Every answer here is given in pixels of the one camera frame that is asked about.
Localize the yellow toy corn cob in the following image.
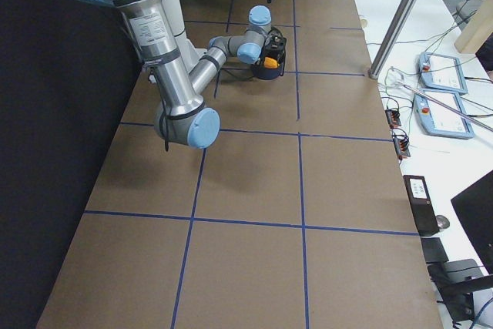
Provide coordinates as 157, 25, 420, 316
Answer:
263, 56, 279, 69

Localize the dark blue saucepan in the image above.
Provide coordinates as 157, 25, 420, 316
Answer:
250, 57, 285, 81

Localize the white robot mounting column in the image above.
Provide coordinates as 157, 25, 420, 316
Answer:
163, 0, 206, 72

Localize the long metal reacher tool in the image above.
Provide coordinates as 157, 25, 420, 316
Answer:
388, 67, 492, 132

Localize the far orange connector board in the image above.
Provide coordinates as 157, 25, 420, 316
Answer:
385, 107, 401, 129

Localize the orange connector board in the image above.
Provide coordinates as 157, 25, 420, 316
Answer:
385, 107, 401, 129
391, 128, 411, 160

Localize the near orange connector board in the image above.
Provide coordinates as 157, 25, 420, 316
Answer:
391, 128, 411, 160

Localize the far blue teach pendant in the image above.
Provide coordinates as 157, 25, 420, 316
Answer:
418, 52, 468, 95

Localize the blue teach pendant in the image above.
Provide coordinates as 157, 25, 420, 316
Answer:
414, 89, 475, 139
418, 52, 468, 95

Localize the brown paper table cover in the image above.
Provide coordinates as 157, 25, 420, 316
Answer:
38, 0, 441, 328

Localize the near blue teach pendant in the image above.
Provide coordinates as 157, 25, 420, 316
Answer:
414, 89, 475, 139

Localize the black power box white label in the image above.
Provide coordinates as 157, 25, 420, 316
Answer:
403, 175, 439, 237

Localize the black monitor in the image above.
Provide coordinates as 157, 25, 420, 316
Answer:
451, 175, 492, 274

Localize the black monitor stand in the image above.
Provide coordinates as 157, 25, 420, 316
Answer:
421, 237, 492, 328

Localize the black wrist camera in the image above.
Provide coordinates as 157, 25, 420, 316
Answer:
269, 27, 283, 40

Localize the aluminium frame post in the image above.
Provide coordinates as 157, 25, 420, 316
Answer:
368, 0, 417, 80

